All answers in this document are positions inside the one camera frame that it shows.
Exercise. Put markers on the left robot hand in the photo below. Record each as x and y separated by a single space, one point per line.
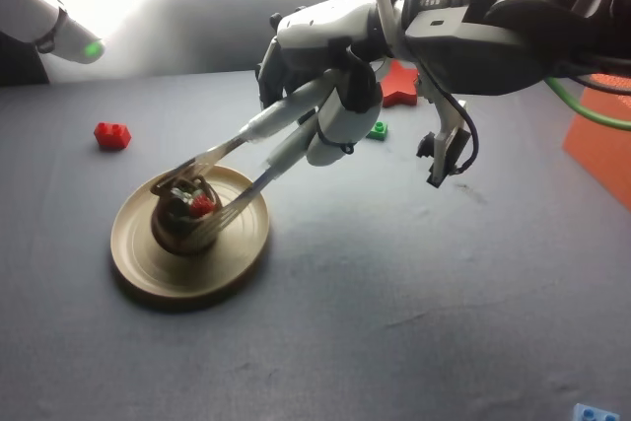
24 2

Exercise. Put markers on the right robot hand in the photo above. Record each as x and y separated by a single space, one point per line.
325 21

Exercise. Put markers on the chocolate toy cake with strawberry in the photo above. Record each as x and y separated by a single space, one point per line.
177 236

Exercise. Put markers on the beige round plate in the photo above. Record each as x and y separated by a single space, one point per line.
236 253

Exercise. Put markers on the red star block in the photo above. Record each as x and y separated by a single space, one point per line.
399 88

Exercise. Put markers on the green toy brick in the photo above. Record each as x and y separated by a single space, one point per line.
380 132

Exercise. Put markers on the white robot body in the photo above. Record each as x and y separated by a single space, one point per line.
197 21

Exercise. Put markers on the red toy brick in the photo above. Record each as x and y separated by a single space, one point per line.
112 136

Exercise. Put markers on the grey table cloth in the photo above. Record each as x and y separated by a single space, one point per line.
345 317

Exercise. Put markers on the light blue toy brick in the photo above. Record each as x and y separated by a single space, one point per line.
594 413

